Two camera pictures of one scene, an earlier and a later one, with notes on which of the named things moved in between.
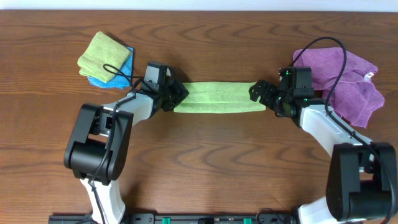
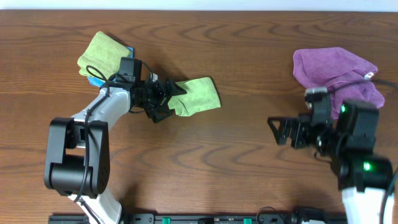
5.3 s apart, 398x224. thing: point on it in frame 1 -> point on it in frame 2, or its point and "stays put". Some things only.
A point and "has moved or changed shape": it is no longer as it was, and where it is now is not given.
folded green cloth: [103, 57] stays put
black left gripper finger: [177, 100] -> [161, 113]
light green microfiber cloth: [219, 97] has moved or changed shape
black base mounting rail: [187, 218] stays put
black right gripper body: [275, 99] -> [327, 139]
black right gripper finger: [255, 91] -> [285, 129]
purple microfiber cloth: [357, 96] stays put
